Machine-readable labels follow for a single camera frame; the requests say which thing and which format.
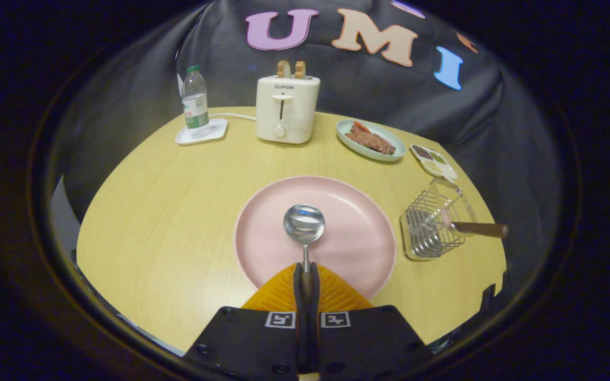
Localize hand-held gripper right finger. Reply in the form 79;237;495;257
310;263;435;381

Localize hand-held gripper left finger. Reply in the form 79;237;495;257
181;263;306;381

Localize wooden-handled metal spoon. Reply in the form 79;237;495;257
283;204;326;329

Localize wooden-handled metal fork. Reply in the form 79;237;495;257
408;209;509;239

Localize pink round plate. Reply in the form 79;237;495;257
234;176;397;300

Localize pale green plate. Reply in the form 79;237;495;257
336;119;407;162

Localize brown steak piece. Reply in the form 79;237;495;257
344;125;397;156

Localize cream white toaster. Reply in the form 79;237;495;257
255;75;321;145

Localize white divided seasoning dish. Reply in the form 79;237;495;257
409;143;459;183

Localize white square coaster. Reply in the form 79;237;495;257
175;118;229;146

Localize clear green-capped water bottle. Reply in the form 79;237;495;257
181;65;211;139

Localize black backdrop cloth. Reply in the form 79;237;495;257
51;0;562;286

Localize metal wire cutlery basket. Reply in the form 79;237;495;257
399;177;479;262

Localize white toaster power cable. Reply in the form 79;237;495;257
209;112;257;122

